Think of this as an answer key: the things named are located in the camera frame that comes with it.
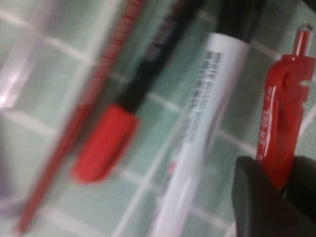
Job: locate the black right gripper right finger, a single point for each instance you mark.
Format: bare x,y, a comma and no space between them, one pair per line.
303,180

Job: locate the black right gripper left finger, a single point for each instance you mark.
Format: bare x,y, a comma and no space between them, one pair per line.
256,197

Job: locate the red retractable pen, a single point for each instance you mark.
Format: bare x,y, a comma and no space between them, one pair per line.
279,118

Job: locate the white marker with black cap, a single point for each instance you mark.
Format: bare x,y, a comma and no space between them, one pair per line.
197,138

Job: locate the green checked tablecloth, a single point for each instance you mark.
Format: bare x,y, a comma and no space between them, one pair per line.
222,118

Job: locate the black marker with red cap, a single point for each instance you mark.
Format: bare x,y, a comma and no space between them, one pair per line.
103,148

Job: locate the red pencil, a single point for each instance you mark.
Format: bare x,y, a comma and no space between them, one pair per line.
81,118

